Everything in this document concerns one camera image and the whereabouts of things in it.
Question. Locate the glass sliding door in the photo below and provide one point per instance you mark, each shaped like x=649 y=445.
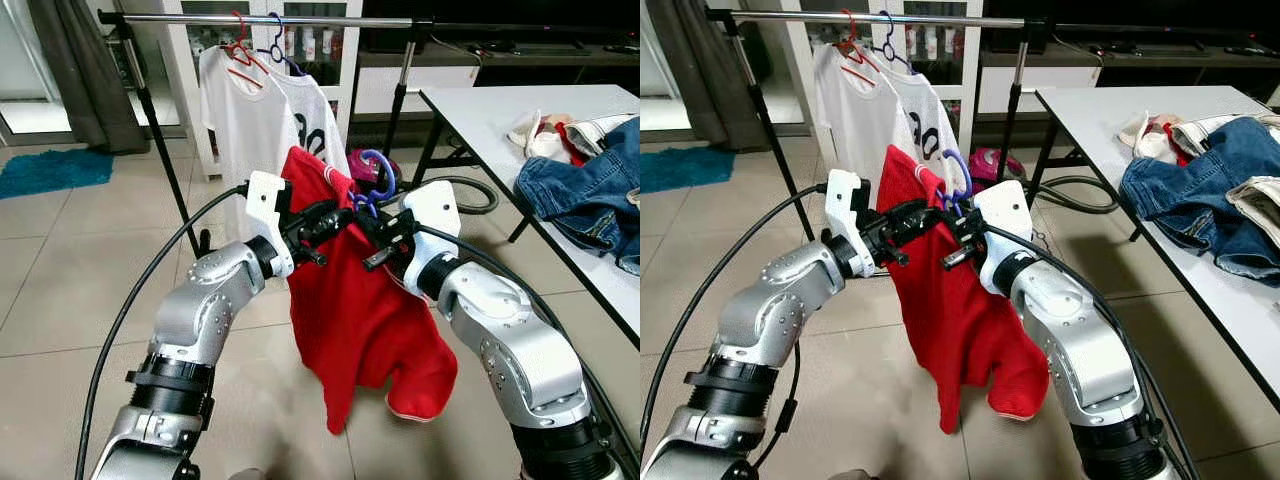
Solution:
x=655 y=60
x=20 y=60

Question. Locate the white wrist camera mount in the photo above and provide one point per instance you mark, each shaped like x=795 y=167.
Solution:
x=1003 y=215
x=265 y=200
x=432 y=210
x=843 y=195

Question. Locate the grey curtain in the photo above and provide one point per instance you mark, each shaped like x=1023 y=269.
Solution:
x=720 y=70
x=90 y=70

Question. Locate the blue plastic hanger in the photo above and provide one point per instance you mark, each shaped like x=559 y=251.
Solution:
x=888 y=40
x=276 y=40
x=962 y=160
x=383 y=160

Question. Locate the black television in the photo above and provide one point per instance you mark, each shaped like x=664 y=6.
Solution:
x=1120 y=15
x=500 y=15

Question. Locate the pink vacuum cleaner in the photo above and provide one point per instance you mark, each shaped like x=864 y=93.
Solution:
x=990 y=160
x=358 y=170

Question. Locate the red plastic hanger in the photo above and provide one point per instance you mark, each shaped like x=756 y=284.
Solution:
x=240 y=45
x=852 y=45

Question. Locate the beige garment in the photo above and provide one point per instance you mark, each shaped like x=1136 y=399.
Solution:
x=600 y=130
x=1215 y=130
x=1258 y=205

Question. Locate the white table black legs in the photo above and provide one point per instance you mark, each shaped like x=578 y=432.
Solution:
x=1090 y=115
x=480 y=110

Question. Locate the white t-shirt number print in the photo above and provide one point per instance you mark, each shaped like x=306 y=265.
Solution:
x=930 y=110
x=320 y=110

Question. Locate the cream garment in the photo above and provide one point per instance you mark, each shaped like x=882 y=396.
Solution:
x=530 y=135
x=1140 y=138

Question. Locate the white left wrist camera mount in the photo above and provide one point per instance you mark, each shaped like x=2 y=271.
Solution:
x=265 y=200
x=843 y=195

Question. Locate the plain white t-shirt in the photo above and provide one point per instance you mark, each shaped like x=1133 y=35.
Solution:
x=850 y=120
x=240 y=120

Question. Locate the blue jeans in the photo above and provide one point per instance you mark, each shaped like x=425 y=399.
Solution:
x=580 y=180
x=1190 y=180

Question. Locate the teal rug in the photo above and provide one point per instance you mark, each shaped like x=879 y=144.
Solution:
x=50 y=172
x=685 y=168

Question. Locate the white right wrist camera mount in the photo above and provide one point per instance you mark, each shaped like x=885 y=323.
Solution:
x=1003 y=215
x=432 y=210

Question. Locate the black clothes rack silver rail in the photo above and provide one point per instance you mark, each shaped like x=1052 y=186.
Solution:
x=250 y=20
x=900 y=19

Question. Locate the red shirt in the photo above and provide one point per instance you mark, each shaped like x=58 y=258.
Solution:
x=350 y=320
x=950 y=320

